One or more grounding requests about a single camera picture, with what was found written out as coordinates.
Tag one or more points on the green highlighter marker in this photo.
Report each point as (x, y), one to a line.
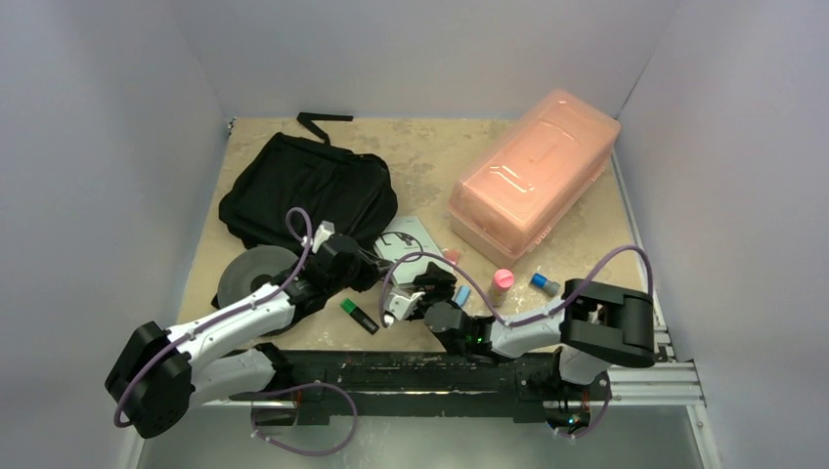
(359, 316)

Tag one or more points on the grey foam roll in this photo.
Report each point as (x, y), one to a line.
(249, 271)

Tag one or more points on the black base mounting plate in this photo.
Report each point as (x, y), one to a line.
(401, 384)

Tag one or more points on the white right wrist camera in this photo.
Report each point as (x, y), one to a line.
(401, 305)

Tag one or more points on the blue capped glue stick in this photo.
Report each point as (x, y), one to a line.
(549, 287)

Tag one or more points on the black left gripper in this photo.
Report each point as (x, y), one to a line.
(371, 269)

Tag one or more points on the black student backpack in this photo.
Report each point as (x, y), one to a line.
(351, 190)

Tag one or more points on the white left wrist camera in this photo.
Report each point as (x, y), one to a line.
(323, 233)

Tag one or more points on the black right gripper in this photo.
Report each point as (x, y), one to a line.
(426, 284)

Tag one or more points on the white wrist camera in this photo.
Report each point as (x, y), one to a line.
(401, 305)
(323, 233)

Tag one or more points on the translucent pink plastic storage box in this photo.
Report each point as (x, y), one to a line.
(506, 204)

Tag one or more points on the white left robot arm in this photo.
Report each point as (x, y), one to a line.
(163, 372)

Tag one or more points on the pink capped small bottle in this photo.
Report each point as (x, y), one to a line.
(501, 282)

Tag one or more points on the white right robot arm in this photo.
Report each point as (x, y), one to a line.
(595, 325)

